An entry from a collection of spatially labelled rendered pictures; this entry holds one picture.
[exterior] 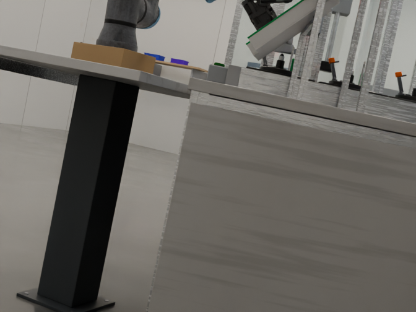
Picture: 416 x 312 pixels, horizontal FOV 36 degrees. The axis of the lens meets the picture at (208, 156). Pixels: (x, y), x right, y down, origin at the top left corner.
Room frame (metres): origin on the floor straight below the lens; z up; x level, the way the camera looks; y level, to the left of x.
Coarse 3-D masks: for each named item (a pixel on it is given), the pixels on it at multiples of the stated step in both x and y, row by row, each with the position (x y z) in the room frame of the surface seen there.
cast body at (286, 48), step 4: (288, 40) 2.29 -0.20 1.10; (292, 40) 2.29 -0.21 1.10; (284, 44) 2.29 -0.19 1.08; (288, 44) 2.29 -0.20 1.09; (280, 48) 2.29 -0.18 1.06; (284, 48) 2.29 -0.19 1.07; (288, 48) 2.29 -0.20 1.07; (280, 52) 2.32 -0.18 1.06; (284, 52) 2.29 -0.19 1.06; (288, 52) 2.29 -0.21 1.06
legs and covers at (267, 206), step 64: (192, 128) 1.57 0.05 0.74; (256, 128) 1.56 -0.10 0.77; (320, 128) 1.57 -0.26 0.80; (192, 192) 1.56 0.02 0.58; (256, 192) 1.56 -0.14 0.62; (320, 192) 1.56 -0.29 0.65; (384, 192) 1.56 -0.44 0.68; (192, 256) 1.56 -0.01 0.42; (256, 256) 1.56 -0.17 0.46; (320, 256) 1.56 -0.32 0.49; (384, 256) 1.56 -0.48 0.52
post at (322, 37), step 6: (330, 12) 2.48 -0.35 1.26; (324, 18) 2.48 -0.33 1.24; (330, 18) 2.48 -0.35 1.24; (324, 24) 2.49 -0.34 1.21; (324, 30) 2.49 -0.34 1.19; (318, 36) 2.50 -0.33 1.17; (324, 36) 2.48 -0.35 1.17; (318, 42) 2.48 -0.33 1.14; (324, 42) 2.48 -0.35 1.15; (318, 48) 2.48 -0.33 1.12; (318, 54) 2.49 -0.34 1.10; (318, 60) 2.48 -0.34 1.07; (312, 66) 2.48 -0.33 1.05; (318, 66) 2.48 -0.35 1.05; (312, 72) 2.48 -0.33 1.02; (318, 72) 2.48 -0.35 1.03; (312, 78) 2.48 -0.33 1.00
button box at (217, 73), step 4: (212, 68) 2.29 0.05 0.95; (216, 68) 2.29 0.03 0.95; (220, 68) 2.29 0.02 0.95; (224, 68) 2.29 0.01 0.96; (208, 72) 2.29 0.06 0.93; (212, 72) 2.29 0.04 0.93; (216, 72) 2.29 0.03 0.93; (220, 72) 2.29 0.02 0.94; (224, 72) 2.29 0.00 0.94; (208, 76) 2.29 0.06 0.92; (212, 76) 2.29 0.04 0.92; (216, 76) 2.29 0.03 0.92; (220, 76) 2.29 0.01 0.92; (224, 76) 2.29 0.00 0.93; (212, 80) 2.29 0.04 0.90; (216, 80) 2.29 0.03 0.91; (220, 80) 2.29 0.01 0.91; (224, 80) 2.29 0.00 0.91
